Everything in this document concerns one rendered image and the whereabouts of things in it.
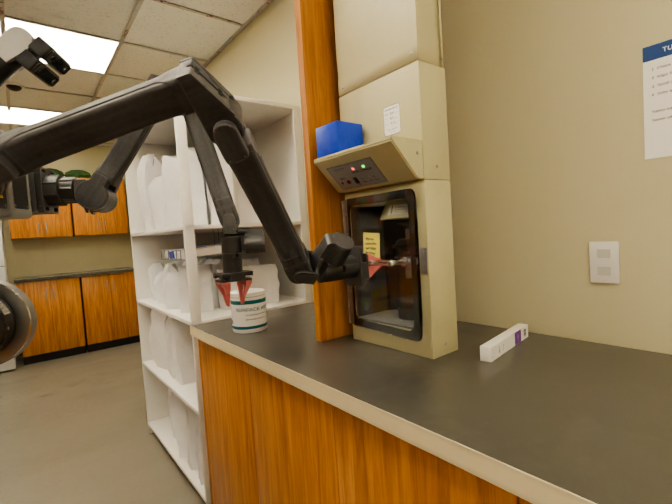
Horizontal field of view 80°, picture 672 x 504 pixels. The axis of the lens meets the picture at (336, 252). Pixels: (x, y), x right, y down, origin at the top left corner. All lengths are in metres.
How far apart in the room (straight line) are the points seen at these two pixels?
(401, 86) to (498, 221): 0.57
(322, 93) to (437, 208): 0.55
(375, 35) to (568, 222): 0.77
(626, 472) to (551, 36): 1.13
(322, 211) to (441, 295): 0.46
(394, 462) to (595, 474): 0.37
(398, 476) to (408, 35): 1.03
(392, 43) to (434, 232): 0.52
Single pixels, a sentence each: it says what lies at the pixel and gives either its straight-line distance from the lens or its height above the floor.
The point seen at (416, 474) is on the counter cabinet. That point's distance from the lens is 0.88.
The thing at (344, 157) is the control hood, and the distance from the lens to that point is 1.12.
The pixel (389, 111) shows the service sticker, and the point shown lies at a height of 1.61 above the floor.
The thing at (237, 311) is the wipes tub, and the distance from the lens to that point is 1.51.
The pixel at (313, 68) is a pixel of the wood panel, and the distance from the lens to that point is 1.38.
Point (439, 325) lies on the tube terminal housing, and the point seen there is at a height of 1.02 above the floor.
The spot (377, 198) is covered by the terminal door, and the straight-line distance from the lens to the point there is 1.13.
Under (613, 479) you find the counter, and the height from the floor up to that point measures 0.94.
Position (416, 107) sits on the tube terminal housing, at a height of 1.59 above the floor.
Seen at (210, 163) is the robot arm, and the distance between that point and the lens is 1.23.
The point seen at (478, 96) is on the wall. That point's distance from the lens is 1.52.
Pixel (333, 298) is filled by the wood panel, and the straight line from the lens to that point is 1.31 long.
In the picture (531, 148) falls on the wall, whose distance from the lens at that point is 1.40.
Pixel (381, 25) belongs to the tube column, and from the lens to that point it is 1.26.
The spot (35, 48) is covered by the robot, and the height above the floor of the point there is 1.70.
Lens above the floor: 1.29
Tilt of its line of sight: 3 degrees down
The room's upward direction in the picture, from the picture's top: 4 degrees counter-clockwise
